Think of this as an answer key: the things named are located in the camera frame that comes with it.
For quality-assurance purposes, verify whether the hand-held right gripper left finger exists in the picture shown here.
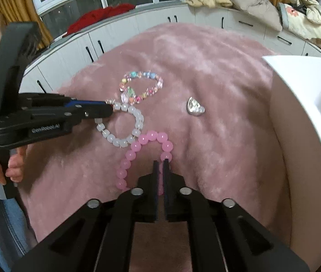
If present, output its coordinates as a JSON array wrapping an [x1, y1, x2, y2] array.
[[11, 160, 161, 272]]

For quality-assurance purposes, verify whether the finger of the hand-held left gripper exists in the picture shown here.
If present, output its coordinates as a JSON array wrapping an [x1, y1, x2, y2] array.
[[71, 106, 114, 124], [64, 98, 113, 112]]

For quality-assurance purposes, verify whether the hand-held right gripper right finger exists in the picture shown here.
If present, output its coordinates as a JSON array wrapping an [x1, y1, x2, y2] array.
[[162, 159, 310, 272]]

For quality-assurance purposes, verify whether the pink bead bracelet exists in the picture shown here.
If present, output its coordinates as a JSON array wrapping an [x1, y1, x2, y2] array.
[[116, 131, 174, 197]]

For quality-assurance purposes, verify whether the white bead bracelet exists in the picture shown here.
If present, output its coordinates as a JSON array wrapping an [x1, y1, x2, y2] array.
[[95, 100, 145, 148]]

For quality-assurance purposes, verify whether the white box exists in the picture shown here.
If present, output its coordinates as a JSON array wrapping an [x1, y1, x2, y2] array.
[[262, 55, 321, 272]]

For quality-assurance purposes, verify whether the red cloth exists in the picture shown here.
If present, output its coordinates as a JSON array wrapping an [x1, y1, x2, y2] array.
[[66, 3, 137, 36]]

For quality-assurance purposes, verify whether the white cabinet row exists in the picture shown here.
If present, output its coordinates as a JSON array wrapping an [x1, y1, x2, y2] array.
[[23, 2, 321, 95]]

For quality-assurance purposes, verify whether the pink fluffy blanket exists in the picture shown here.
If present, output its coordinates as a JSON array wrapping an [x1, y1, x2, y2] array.
[[16, 23, 293, 272]]

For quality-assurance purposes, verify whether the person's jeans leg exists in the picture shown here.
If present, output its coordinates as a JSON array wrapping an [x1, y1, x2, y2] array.
[[0, 194, 40, 272]]

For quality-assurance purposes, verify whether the yellow curtain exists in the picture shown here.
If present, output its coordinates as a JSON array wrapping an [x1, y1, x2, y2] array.
[[0, 0, 55, 44]]

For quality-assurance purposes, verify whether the beige clothing pile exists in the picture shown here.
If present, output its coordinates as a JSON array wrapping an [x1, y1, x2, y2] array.
[[185, 0, 284, 32]]

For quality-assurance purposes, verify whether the floral cushion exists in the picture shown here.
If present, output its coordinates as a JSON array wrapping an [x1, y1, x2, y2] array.
[[278, 1, 321, 49]]

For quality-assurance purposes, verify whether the cream crumpled cloth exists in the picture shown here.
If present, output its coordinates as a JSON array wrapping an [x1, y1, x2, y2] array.
[[289, 0, 321, 25]]

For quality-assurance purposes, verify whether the colourful bead bracelet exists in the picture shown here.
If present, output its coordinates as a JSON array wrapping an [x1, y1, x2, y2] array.
[[119, 70, 164, 104]]

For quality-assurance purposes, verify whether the silver ring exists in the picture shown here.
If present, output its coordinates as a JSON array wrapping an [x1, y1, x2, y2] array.
[[185, 97, 207, 117]]

